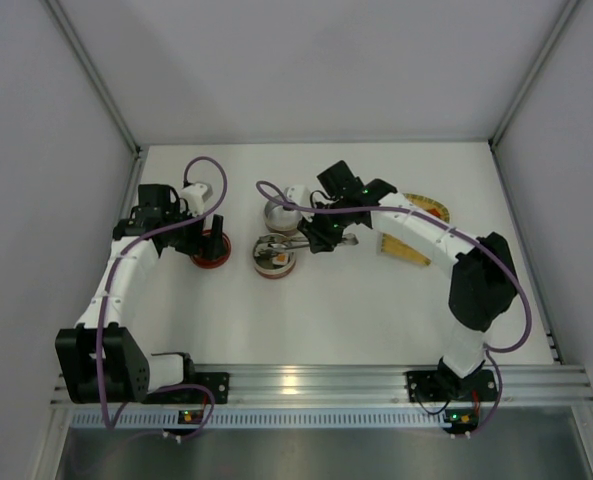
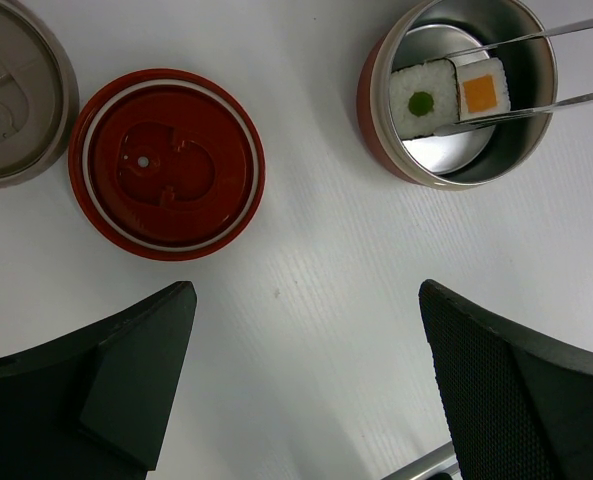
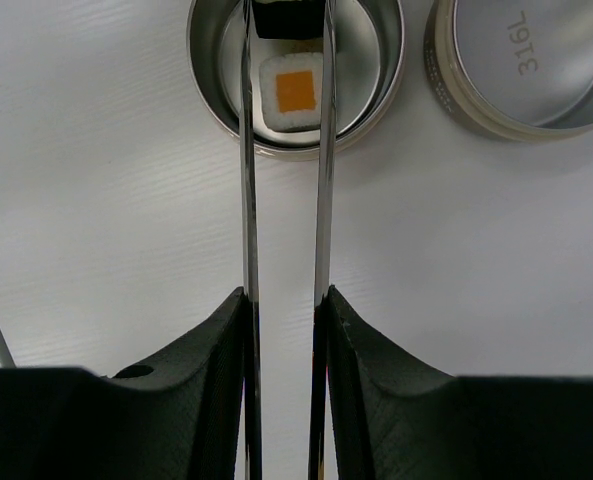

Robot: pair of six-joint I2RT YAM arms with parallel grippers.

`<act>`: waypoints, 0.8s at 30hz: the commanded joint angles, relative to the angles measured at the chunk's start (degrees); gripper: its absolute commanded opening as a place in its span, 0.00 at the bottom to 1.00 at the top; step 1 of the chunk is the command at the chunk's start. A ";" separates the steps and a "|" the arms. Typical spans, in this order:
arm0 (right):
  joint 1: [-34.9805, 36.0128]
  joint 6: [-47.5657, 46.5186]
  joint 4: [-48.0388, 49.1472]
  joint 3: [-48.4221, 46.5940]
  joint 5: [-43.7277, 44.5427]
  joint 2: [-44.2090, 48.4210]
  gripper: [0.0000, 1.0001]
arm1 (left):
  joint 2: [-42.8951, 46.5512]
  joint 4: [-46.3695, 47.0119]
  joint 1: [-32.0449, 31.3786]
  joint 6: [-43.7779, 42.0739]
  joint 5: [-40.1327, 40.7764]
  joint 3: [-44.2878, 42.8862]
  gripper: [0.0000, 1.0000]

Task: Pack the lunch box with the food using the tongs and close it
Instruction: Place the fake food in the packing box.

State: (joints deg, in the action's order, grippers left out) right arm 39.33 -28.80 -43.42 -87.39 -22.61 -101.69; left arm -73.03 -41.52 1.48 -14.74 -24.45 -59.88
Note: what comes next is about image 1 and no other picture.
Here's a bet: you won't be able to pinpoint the aluminium mounting rail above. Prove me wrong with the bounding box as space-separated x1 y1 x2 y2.
50 364 593 407

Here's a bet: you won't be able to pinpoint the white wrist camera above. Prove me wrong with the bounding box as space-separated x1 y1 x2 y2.
179 182 213 217
284 185 313 221

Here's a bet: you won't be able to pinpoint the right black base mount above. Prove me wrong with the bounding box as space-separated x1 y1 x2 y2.
404 369 498 405

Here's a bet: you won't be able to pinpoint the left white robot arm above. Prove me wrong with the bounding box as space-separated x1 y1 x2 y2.
55 182 231 404

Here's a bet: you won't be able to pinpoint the metal round tin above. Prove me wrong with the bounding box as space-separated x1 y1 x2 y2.
263 195 303 236
252 233 296 280

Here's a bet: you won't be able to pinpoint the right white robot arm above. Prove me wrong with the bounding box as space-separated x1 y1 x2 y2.
285 161 520 399

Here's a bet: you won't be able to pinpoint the bamboo woven tray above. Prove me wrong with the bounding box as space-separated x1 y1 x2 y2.
371 193 456 275

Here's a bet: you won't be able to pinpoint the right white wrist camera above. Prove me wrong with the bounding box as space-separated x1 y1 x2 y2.
284 185 313 221

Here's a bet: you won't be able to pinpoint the near metal round tin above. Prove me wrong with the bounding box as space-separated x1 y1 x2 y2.
252 233 296 280

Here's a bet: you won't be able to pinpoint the far metal round tin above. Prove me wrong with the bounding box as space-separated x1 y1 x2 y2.
263 195 303 236

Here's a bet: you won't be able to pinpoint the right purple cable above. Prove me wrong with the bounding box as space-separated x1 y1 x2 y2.
254 179 532 437

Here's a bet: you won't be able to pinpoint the slotted cable duct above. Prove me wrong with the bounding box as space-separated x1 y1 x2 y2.
70 408 477 430

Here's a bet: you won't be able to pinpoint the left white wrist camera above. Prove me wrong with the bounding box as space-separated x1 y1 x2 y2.
179 182 213 217

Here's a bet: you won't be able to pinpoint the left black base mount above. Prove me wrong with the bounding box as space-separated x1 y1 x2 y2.
144 371 230 405

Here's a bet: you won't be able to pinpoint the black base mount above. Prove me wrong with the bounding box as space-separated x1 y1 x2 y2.
404 369 498 405
144 371 230 405

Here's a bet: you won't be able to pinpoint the red round lid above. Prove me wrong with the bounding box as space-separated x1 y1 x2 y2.
190 229 232 270

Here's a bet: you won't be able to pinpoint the orange topped sushi roll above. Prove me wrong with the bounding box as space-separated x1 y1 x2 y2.
272 253 291 268

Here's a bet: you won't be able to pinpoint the metal serving tongs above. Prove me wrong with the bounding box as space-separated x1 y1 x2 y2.
253 234 359 255

